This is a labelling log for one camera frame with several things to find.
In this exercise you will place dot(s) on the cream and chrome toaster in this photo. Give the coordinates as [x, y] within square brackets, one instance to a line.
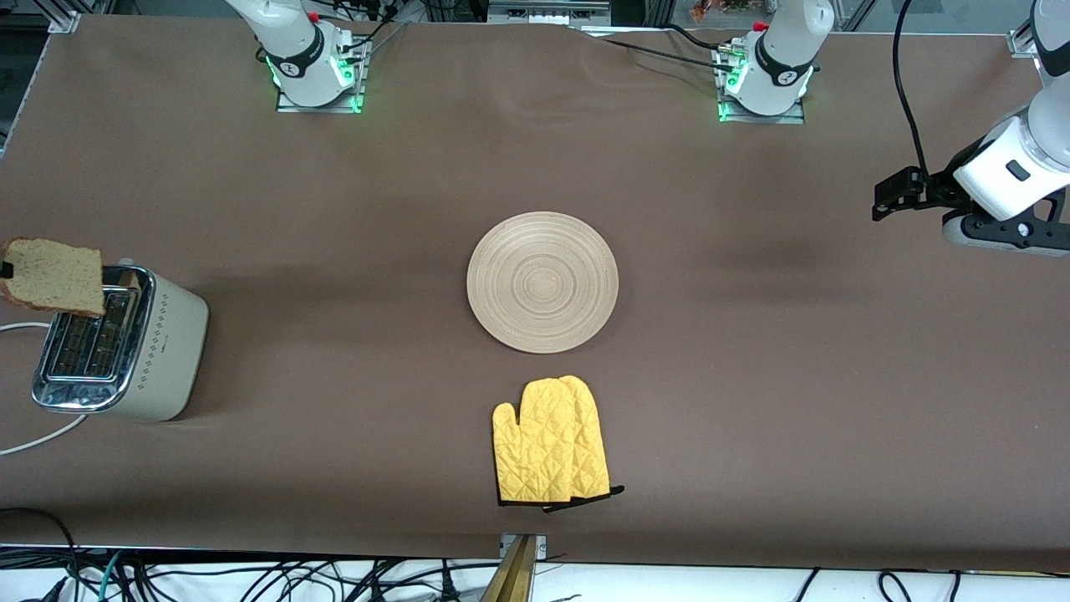
[167, 351]

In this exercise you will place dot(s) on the brass coloured metal bar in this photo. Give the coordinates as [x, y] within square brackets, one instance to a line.
[512, 581]

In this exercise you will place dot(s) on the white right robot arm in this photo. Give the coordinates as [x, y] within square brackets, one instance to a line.
[297, 67]

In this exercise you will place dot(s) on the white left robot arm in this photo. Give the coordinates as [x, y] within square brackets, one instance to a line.
[777, 71]

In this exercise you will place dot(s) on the brown bread slice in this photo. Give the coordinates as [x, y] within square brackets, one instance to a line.
[50, 276]

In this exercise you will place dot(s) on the yellow quilted oven mitt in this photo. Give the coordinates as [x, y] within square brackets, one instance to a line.
[527, 451]
[595, 451]

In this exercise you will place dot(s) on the small silver metal bracket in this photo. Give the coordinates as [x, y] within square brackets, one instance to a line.
[542, 545]

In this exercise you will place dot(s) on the aluminium corner bracket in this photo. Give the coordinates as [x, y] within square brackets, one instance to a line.
[63, 23]
[1021, 43]

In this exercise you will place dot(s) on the round wooden plate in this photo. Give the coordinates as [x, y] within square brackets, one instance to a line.
[543, 284]

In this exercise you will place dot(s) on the aluminium frame profile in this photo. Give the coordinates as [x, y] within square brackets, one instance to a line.
[543, 12]

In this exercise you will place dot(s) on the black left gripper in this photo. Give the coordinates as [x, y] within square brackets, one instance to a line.
[942, 186]

